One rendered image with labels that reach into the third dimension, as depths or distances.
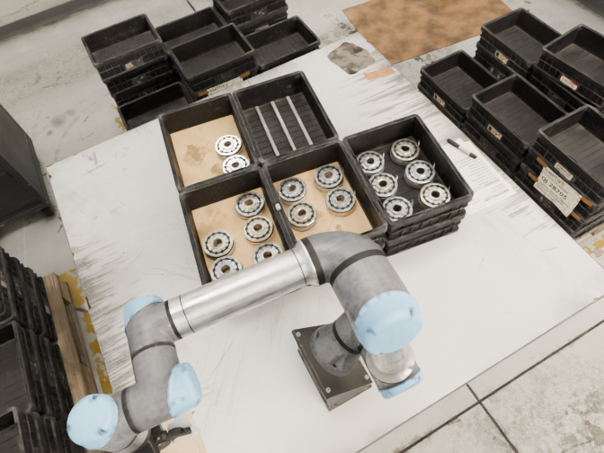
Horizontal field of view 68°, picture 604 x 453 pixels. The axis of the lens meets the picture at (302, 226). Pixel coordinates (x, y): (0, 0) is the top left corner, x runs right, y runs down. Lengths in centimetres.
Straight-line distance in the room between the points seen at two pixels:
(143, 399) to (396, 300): 43
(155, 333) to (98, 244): 110
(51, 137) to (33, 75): 73
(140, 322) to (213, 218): 83
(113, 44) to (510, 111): 230
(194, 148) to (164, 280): 53
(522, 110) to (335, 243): 195
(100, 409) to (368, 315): 44
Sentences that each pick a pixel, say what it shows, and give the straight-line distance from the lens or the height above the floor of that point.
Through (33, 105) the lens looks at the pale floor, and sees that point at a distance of 385.
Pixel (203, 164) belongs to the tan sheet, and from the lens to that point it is 178.
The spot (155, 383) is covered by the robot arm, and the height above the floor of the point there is 142.
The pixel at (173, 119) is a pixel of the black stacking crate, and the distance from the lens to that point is 188.
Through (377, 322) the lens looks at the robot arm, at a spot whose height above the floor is 143.
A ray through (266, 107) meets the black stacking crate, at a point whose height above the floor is 83.
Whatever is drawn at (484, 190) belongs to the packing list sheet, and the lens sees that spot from 185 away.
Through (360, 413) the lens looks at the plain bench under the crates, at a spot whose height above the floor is 70.
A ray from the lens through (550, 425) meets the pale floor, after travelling 233.
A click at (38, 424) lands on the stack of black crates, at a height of 48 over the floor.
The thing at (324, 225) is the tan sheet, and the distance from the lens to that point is 153.
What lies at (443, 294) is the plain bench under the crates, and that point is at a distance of 160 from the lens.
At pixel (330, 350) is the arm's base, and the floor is 92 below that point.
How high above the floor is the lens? 214
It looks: 59 degrees down
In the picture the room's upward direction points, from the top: 9 degrees counter-clockwise
